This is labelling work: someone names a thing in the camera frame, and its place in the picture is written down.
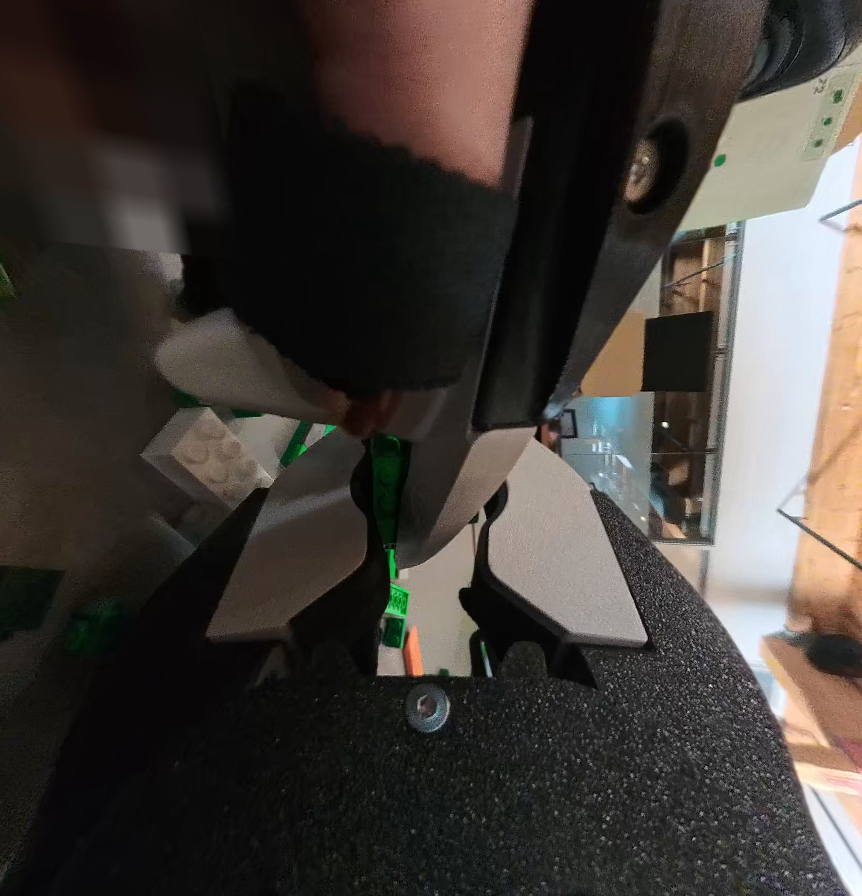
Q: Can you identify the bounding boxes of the white brick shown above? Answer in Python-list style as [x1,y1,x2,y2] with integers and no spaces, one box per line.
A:
[140,405,274,515]

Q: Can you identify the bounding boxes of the open instruction booklet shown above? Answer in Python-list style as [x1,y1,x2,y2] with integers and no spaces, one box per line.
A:
[679,42,862,232]

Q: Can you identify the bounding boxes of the small green tiled plate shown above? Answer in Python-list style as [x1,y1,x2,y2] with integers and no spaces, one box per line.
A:
[369,434,412,554]

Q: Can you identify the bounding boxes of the scattered small bricks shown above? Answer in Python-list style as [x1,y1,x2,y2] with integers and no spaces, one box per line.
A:
[0,238,411,655]

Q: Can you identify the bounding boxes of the person's left hand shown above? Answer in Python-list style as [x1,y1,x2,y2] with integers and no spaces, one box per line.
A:
[298,0,538,190]

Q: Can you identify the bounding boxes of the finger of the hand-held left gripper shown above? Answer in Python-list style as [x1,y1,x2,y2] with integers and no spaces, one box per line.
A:
[395,420,538,569]

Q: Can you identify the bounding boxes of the tan and black panel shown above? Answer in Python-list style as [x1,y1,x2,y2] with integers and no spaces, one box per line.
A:
[581,311,716,400]

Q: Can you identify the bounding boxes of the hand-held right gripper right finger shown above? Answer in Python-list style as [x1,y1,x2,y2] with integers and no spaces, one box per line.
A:
[459,437,649,648]

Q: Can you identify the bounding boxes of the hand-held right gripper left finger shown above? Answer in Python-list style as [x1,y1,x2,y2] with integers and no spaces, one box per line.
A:
[206,427,393,641]

